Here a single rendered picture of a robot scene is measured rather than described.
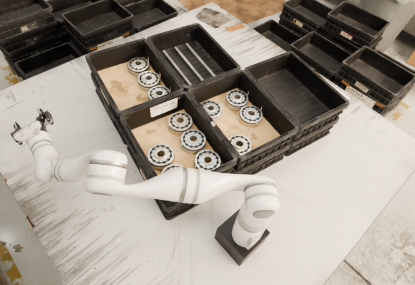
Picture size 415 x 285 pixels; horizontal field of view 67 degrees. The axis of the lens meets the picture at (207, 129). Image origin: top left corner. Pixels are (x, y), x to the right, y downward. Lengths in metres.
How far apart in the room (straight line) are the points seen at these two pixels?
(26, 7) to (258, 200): 2.38
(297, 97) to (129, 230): 0.95
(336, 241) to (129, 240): 0.79
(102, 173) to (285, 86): 1.06
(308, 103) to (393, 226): 1.18
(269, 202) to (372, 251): 1.49
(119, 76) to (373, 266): 1.80
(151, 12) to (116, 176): 2.17
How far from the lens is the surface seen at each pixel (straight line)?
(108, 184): 0.78
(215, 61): 1.63
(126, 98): 1.45
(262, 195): 0.86
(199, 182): 0.80
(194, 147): 1.23
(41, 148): 1.14
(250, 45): 2.00
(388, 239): 2.37
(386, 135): 1.80
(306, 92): 1.60
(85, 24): 2.53
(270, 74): 1.63
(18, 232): 2.20
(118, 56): 1.59
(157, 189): 0.79
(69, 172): 0.94
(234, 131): 1.34
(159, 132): 1.31
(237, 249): 1.14
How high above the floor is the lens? 1.88
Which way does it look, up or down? 52 degrees down
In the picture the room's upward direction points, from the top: 8 degrees clockwise
